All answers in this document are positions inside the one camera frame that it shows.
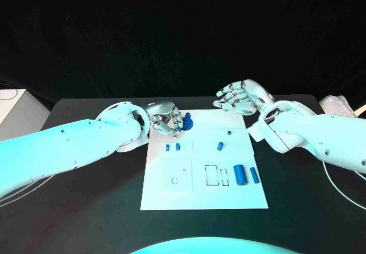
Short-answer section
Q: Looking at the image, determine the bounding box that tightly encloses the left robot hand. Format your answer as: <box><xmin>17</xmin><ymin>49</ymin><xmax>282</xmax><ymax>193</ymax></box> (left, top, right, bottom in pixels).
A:
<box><xmin>141</xmin><ymin>101</ymin><xmax>182</xmax><ymax>137</ymax></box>

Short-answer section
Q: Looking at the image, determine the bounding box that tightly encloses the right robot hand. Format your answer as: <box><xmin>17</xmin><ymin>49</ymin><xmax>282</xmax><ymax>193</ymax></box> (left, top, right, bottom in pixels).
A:
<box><xmin>211</xmin><ymin>78</ymin><xmax>276</xmax><ymax>116</ymax></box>

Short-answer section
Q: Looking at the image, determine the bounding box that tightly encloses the blue gear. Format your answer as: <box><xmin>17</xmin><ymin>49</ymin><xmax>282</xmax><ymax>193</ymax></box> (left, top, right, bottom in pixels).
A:
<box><xmin>180</xmin><ymin>112</ymin><xmax>194</xmax><ymax>131</ymax></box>

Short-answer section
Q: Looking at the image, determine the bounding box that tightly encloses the white task board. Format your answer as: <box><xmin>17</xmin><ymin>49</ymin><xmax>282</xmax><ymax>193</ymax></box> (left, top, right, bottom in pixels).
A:
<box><xmin>139</xmin><ymin>108</ymin><xmax>269</xmax><ymax>211</ymax></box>

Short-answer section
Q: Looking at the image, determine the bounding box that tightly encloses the white folded cloth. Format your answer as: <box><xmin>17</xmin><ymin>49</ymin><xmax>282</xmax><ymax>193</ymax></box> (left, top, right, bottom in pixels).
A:
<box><xmin>318</xmin><ymin>95</ymin><xmax>355</xmax><ymax>117</ymax></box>

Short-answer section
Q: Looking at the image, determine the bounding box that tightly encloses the large blue cylinder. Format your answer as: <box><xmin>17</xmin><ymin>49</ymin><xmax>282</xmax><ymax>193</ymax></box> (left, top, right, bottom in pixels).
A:
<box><xmin>231</xmin><ymin>164</ymin><xmax>249</xmax><ymax>186</ymax></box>

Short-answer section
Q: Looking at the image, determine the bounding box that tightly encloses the white cabinet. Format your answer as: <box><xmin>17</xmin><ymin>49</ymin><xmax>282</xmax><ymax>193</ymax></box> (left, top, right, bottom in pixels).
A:
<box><xmin>0</xmin><ymin>88</ymin><xmax>50</xmax><ymax>142</ymax></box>

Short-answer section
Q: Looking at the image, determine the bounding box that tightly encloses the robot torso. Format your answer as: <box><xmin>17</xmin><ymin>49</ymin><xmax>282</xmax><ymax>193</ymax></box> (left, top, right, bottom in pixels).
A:
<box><xmin>129</xmin><ymin>237</ymin><xmax>301</xmax><ymax>254</ymax></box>

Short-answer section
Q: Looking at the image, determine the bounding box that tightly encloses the black cable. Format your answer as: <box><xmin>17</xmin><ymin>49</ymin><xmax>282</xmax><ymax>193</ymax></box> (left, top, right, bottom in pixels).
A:
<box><xmin>0</xmin><ymin>83</ymin><xmax>18</xmax><ymax>101</ymax></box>

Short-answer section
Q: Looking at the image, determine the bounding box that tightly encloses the white cable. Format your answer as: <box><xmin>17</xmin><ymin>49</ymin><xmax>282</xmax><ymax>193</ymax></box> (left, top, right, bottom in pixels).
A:
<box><xmin>321</xmin><ymin>160</ymin><xmax>366</xmax><ymax>210</ymax></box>
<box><xmin>0</xmin><ymin>174</ymin><xmax>54</xmax><ymax>208</ymax></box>

